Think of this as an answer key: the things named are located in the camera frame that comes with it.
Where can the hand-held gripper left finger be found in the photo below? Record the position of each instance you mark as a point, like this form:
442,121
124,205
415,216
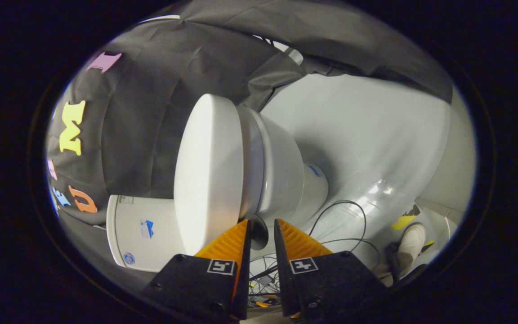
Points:
243,270

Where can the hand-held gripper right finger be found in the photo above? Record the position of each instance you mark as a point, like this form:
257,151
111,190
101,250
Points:
280,270

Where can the white toilet lid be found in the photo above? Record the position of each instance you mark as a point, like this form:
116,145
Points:
209,171

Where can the white toilet bowl and tank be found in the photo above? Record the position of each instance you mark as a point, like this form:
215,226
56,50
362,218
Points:
281,171

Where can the white toilet seat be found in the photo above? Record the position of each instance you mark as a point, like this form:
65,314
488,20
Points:
252,157

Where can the white toilet tank cover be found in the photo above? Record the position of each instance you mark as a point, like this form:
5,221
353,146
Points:
113,234

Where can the yellow floor sticker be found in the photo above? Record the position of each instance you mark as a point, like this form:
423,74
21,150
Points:
403,222

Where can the person's white shoe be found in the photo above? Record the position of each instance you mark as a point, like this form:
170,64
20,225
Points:
412,243

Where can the black backdrop cloth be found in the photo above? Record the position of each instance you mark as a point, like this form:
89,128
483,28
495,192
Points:
151,112

